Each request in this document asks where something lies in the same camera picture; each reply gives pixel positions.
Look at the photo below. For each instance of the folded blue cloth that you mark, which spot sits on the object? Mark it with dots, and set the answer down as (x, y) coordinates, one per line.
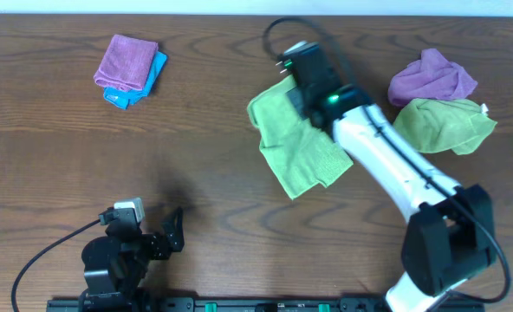
(125, 99)

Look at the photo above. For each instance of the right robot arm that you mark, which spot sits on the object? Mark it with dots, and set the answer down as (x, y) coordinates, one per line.
(449, 229)

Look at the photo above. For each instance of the crumpled green cloth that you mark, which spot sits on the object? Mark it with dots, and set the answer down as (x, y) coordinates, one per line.
(435, 126)

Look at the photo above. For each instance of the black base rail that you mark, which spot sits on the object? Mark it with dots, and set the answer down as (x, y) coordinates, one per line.
(345, 304)

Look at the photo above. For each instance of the crumpled purple cloth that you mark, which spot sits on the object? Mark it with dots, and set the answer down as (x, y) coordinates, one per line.
(432, 76)

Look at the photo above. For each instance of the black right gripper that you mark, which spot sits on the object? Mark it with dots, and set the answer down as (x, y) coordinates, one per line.
(298, 95)

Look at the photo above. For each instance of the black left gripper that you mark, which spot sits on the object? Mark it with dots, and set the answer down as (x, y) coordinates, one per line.
(177, 237)

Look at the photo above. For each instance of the folded purple cloth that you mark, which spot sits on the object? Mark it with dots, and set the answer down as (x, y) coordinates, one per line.
(126, 63)

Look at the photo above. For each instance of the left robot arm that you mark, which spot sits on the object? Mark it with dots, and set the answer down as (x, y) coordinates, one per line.
(114, 265)

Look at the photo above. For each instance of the green microfiber cloth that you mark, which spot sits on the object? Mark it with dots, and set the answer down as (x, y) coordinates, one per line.
(299, 155)

